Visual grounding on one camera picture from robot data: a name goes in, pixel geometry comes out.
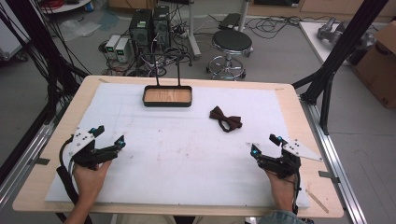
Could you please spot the white board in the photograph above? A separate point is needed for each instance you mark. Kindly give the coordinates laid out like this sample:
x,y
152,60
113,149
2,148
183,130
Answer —
x,y
314,40

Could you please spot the aluminium rail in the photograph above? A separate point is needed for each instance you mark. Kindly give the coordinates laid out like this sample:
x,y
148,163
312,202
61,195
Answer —
x,y
336,161
21,165

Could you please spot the black round stool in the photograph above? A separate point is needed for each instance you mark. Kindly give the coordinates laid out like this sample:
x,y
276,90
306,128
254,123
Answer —
x,y
232,42

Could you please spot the dark red bow tie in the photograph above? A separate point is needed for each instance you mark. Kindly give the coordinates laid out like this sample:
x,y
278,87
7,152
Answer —
x,y
225,119

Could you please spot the brown cardboard box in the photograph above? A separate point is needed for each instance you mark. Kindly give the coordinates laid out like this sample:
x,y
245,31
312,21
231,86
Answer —
x,y
378,68

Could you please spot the black flat box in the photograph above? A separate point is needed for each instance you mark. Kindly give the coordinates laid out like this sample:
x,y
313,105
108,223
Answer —
x,y
229,21

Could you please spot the grey metal bracket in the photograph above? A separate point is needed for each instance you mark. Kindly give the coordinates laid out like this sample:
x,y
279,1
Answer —
x,y
39,161
328,176

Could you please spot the black computer tower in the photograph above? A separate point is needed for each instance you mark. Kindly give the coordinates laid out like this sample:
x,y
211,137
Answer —
x,y
161,26
140,29

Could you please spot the grey desk leg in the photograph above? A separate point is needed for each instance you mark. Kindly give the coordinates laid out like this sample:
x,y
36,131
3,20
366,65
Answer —
x,y
193,34

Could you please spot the black metal frame stand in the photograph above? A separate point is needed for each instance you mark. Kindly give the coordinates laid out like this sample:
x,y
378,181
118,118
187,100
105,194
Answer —
x,y
339,53
46,53

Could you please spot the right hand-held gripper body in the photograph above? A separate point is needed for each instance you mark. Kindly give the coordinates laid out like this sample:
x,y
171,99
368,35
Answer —
x,y
285,163

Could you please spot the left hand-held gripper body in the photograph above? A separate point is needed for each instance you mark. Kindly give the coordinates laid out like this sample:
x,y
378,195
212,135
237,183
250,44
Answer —
x,y
81,140

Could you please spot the clear plastic sheet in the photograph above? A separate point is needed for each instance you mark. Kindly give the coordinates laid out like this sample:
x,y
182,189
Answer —
x,y
79,28

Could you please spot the person's left hand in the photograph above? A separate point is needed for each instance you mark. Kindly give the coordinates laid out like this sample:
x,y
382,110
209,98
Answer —
x,y
88,182

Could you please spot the grey handheld device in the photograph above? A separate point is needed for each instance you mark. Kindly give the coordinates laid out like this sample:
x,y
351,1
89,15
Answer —
x,y
331,29

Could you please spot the person's right hand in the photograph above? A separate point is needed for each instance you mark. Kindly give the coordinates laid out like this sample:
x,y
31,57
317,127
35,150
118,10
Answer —
x,y
282,193

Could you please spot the black rack with wooden tray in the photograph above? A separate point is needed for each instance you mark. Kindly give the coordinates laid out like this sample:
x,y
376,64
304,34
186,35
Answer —
x,y
167,95

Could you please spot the white power supply unit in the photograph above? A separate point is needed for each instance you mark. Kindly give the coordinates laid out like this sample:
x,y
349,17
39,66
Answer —
x,y
122,49
111,45

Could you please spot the white foam mat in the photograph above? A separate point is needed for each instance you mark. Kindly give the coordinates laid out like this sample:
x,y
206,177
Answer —
x,y
174,161

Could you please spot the thin wooden stick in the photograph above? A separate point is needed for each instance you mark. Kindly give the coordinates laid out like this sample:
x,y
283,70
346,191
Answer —
x,y
317,201

